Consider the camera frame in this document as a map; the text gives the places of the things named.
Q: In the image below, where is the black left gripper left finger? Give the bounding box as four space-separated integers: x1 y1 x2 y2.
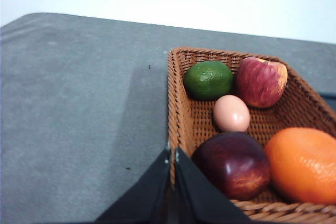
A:
96 148 172 224

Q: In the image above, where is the beige egg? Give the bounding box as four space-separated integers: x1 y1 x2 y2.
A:
213 94 250 132

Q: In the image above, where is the brown wicker basket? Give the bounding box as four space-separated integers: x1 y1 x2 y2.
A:
167 47 336 224

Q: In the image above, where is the dark red apple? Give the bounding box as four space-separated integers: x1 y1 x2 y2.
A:
192 131 270 200

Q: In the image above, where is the orange mandarin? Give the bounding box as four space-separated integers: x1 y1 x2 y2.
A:
265 127 336 205

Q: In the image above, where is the green lime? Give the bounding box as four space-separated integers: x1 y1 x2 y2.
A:
183 61 234 100

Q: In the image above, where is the red yellow apple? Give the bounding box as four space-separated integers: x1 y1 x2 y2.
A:
236 57 288 108

